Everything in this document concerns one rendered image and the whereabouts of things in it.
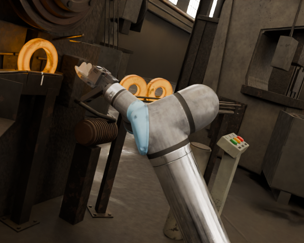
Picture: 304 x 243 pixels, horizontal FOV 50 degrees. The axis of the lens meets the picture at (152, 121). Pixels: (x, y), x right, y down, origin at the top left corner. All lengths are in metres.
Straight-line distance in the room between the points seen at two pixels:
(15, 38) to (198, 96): 0.84
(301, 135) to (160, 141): 2.25
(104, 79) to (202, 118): 0.63
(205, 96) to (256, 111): 2.81
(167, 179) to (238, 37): 3.15
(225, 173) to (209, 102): 0.91
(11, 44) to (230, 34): 2.89
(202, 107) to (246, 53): 2.98
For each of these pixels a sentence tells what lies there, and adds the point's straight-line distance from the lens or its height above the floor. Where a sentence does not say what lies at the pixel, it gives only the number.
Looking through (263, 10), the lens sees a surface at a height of 1.67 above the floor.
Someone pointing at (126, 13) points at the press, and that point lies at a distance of 9.33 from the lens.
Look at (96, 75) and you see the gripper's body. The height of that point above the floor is 0.76.
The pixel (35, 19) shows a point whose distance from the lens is 1.35.
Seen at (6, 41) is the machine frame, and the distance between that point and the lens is 1.40.
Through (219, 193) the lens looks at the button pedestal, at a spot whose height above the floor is 0.32.
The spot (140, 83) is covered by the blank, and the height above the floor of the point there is 0.75.
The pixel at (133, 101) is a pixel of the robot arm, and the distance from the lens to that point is 1.28.
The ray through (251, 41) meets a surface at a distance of 3.79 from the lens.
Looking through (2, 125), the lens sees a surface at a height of 0.60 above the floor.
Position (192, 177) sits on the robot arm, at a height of 0.63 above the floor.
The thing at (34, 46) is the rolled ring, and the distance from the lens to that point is 1.39.
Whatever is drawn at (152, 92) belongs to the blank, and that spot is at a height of 0.71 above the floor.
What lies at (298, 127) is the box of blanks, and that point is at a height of 0.67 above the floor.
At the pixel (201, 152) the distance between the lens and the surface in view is 1.69.
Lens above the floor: 0.88
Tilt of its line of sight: 10 degrees down
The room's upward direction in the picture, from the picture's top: 15 degrees clockwise
